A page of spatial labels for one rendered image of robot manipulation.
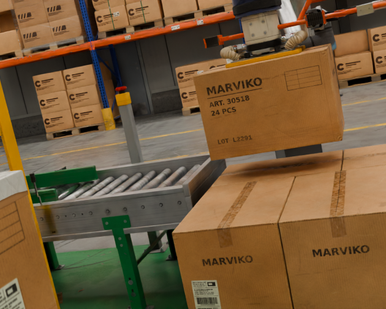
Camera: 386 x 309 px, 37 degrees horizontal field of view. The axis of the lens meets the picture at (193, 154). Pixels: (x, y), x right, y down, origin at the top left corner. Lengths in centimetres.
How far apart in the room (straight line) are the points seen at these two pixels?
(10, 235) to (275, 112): 162
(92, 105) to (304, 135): 839
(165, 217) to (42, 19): 852
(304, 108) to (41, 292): 160
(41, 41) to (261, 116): 860
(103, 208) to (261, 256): 94
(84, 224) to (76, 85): 808
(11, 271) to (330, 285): 124
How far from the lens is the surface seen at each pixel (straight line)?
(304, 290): 213
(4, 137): 276
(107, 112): 1050
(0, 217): 117
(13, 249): 120
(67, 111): 1094
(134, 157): 351
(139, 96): 1171
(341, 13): 269
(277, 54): 260
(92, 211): 277
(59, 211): 285
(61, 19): 1075
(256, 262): 211
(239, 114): 259
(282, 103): 255
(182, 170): 317
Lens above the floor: 120
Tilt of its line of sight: 11 degrees down
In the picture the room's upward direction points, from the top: 12 degrees counter-clockwise
